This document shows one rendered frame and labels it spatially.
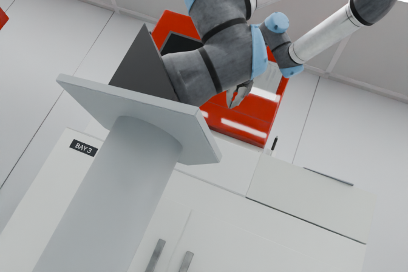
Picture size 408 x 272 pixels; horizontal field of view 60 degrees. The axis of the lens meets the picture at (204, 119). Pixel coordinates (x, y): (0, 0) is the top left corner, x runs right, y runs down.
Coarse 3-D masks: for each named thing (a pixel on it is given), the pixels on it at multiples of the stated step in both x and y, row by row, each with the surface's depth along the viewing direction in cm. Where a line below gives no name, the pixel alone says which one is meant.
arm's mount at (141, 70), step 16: (144, 32) 78; (144, 48) 75; (128, 64) 74; (144, 64) 73; (160, 64) 72; (112, 80) 73; (128, 80) 72; (144, 80) 71; (160, 80) 70; (160, 96) 69; (176, 96) 71
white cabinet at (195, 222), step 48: (96, 144) 111; (48, 192) 104; (192, 192) 103; (0, 240) 100; (48, 240) 99; (144, 240) 98; (192, 240) 98; (240, 240) 97; (288, 240) 97; (336, 240) 97
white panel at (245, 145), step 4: (212, 132) 179; (216, 132) 178; (216, 136) 178; (220, 136) 178; (224, 136) 178; (228, 136) 177; (224, 140) 177; (228, 140) 177; (232, 140) 176; (236, 140) 176; (240, 140) 176; (236, 144) 175; (240, 144) 175; (244, 144) 175; (248, 144) 175; (252, 144) 175; (248, 148) 174; (252, 148) 174; (256, 148) 174; (260, 148) 174; (260, 152) 173
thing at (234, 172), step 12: (96, 120) 114; (84, 132) 113; (96, 132) 112; (108, 132) 112; (228, 144) 109; (228, 156) 108; (240, 156) 108; (252, 156) 107; (180, 168) 107; (192, 168) 106; (204, 168) 106; (216, 168) 106; (228, 168) 106; (240, 168) 106; (252, 168) 106; (216, 180) 105; (228, 180) 105; (240, 180) 104; (240, 192) 103
